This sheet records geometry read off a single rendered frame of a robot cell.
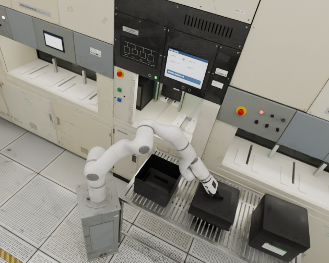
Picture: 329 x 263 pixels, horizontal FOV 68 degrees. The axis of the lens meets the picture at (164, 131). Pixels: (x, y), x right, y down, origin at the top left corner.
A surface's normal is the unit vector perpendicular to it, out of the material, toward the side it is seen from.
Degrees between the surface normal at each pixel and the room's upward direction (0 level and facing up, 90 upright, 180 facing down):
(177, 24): 90
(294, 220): 0
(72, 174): 0
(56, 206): 0
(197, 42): 90
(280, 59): 90
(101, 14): 90
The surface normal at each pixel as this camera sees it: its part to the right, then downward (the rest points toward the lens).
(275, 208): 0.15, -0.73
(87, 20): -0.42, 0.56
